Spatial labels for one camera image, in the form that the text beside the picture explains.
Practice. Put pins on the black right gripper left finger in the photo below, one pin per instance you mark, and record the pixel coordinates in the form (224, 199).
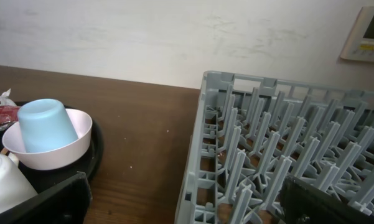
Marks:
(66, 202)

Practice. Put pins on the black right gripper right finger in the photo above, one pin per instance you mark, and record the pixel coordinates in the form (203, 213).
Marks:
(303, 203)

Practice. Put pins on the white cup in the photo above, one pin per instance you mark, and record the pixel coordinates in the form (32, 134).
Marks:
(14, 187)

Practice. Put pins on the light blue cup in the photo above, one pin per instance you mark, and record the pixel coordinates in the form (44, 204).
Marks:
(45, 125)

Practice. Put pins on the red snack wrapper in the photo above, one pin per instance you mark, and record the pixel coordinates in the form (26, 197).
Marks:
(8, 116)

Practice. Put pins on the white tissue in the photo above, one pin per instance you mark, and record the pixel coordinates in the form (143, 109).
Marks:
(5, 100)

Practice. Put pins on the grey dishwasher rack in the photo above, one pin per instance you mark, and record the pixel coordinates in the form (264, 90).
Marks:
(250, 133)

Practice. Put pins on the round black tray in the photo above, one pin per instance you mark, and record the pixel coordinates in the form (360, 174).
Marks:
(89, 163)

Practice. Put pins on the white bowl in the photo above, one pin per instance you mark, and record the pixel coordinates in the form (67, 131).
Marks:
(57, 158)

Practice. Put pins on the white plastic fork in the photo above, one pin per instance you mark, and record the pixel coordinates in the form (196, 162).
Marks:
(13, 158)

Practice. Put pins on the wooden chopstick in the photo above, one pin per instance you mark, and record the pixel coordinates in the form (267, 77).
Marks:
(4, 151)

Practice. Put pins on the beige wall control panel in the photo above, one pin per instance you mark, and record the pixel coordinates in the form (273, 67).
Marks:
(359, 45)

